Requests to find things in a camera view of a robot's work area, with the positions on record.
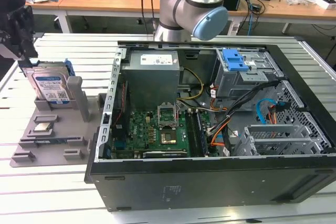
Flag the metal socket cover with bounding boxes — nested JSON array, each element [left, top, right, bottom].
[[156, 102, 179, 128]]

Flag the metal disk bay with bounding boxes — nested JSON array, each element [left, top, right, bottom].
[[233, 123, 332, 157]]

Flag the wooden desk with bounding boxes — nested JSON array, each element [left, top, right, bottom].
[[0, 0, 336, 35]]

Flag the grey metal drive cage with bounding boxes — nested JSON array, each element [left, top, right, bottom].
[[214, 48, 284, 99]]

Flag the blue plastic drive latch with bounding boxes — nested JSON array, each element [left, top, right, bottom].
[[222, 48, 249, 72]]

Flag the grey parts rack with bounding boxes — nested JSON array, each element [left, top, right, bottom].
[[9, 76, 108, 168]]

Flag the black graphics card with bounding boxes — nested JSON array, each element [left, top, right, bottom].
[[142, 150, 188, 159]]

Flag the orange wire with black plug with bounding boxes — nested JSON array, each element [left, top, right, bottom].
[[267, 102, 290, 125]]

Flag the blue wire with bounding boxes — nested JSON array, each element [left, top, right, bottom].
[[256, 98, 279, 125]]

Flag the white power adapter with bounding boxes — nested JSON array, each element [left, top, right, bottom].
[[228, 23, 240, 36]]

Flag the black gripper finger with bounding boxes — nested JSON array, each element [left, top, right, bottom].
[[0, 26, 16, 58], [6, 5, 37, 61]]

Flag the white box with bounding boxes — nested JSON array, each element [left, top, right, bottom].
[[306, 0, 336, 11]]

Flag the orange red wires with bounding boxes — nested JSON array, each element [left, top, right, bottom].
[[209, 129, 225, 148]]

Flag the grey power supply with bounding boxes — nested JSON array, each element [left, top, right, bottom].
[[121, 50, 181, 104]]

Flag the black cable bundle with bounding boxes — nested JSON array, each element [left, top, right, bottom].
[[206, 80, 280, 141]]

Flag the hard disk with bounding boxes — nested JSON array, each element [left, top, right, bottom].
[[20, 60, 74, 109]]

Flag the green motherboard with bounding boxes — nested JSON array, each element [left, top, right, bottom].
[[111, 108, 211, 159]]

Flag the yellow wires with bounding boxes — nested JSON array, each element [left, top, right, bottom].
[[176, 67, 205, 101]]

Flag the black PC case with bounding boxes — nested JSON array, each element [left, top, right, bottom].
[[83, 40, 336, 211]]

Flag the locking lever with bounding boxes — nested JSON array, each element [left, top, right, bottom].
[[175, 101, 182, 127]]

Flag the CPU socket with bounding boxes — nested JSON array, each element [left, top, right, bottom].
[[159, 128, 179, 146]]

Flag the silver CPU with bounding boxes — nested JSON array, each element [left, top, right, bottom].
[[35, 122, 55, 133]]

